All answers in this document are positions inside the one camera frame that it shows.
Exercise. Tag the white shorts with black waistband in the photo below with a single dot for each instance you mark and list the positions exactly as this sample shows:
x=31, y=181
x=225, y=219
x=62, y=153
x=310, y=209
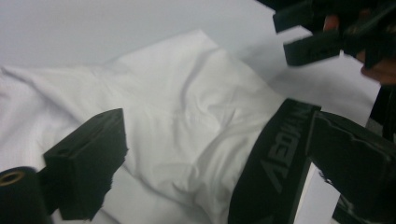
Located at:
x=186, y=109

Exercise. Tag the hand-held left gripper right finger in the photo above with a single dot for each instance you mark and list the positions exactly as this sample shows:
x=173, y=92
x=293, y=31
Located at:
x=351, y=155

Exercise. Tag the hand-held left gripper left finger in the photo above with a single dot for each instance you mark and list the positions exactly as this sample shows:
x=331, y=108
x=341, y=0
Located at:
x=87, y=161

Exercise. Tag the white table mat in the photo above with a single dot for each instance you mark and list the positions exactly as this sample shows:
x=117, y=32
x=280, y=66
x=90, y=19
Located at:
x=93, y=25

